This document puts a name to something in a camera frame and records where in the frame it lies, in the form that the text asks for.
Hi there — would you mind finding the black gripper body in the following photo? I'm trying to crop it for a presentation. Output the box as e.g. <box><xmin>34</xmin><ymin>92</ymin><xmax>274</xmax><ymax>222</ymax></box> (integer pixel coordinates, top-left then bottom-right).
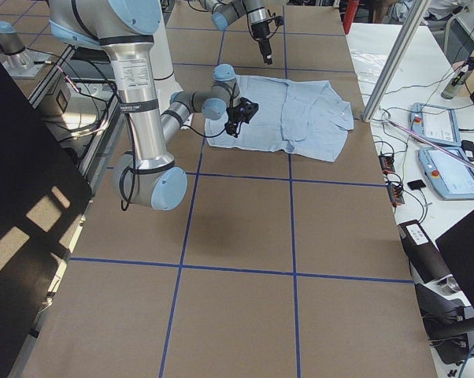
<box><xmin>225</xmin><ymin>107</ymin><xmax>245</xmax><ymax>132</ymax></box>
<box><xmin>250</xmin><ymin>20</ymin><xmax>272</xmax><ymax>55</ymax></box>

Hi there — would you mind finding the light blue shirt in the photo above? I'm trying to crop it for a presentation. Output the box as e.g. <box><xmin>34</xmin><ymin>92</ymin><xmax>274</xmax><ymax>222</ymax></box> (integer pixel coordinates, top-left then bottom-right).
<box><xmin>209</xmin><ymin>76</ymin><xmax>354</xmax><ymax>162</ymax></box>

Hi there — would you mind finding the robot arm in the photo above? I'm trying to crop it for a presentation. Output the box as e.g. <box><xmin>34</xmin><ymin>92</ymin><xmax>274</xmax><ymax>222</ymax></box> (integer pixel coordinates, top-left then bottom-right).
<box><xmin>187</xmin><ymin>0</ymin><xmax>283</xmax><ymax>65</ymax></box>
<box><xmin>49</xmin><ymin>1</ymin><xmax>259</xmax><ymax>210</ymax></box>

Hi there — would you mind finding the red cylinder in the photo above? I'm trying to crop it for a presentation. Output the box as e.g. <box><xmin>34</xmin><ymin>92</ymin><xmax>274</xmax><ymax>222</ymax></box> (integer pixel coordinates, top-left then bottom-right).
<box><xmin>343</xmin><ymin>0</ymin><xmax>360</xmax><ymax>35</ymax></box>

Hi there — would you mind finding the upper teach pendant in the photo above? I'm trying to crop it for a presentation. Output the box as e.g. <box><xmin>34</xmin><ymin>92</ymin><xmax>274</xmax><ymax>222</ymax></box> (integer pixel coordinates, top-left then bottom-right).
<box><xmin>409</xmin><ymin>102</ymin><xmax>461</xmax><ymax>147</ymax></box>

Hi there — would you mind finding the teach pendant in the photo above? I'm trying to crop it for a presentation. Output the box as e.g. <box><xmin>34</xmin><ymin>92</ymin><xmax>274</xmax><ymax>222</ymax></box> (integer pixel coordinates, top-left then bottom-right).
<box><xmin>417</xmin><ymin>148</ymin><xmax>474</xmax><ymax>200</ymax></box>
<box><xmin>409</xmin><ymin>102</ymin><xmax>461</xmax><ymax>147</ymax></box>

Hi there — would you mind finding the black monitor panel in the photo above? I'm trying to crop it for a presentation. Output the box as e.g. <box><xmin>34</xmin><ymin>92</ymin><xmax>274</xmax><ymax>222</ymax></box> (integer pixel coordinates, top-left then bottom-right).
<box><xmin>0</xmin><ymin>63</ymin><xmax>91</xmax><ymax>377</ymax></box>

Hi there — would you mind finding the lower teach pendant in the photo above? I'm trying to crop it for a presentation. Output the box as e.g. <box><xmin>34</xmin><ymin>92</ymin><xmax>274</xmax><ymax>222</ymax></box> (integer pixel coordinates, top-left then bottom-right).
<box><xmin>417</xmin><ymin>148</ymin><xmax>474</xmax><ymax>200</ymax></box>

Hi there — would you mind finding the black roll with label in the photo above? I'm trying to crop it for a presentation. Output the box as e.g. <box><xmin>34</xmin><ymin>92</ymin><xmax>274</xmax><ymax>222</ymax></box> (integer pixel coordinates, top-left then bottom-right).
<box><xmin>397</xmin><ymin>220</ymin><xmax>451</xmax><ymax>283</ymax></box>

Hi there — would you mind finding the black monitor stand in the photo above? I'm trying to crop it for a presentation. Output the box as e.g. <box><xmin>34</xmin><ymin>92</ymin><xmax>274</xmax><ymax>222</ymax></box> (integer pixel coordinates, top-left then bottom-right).
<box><xmin>415</xmin><ymin>210</ymin><xmax>474</xmax><ymax>364</ymax></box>

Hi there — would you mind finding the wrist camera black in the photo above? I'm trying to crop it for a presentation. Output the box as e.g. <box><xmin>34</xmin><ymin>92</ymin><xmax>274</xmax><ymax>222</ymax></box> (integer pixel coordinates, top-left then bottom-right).
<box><xmin>237</xmin><ymin>97</ymin><xmax>259</xmax><ymax>124</ymax></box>
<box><xmin>269</xmin><ymin>13</ymin><xmax>284</xmax><ymax>28</ymax></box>

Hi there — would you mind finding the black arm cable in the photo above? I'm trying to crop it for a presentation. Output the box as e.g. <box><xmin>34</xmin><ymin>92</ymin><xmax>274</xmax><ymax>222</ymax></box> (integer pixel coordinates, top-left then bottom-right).
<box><xmin>24</xmin><ymin>46</ymin><xmax>238</xmax><ymax>212</ymax></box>

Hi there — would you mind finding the aluminium frame post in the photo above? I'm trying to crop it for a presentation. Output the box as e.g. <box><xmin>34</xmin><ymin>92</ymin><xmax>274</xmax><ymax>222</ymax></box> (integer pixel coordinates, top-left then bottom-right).
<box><xmin>361</xmin><ymin>0</ymin><xmax>431</xmax><ymax>123</ymax></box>

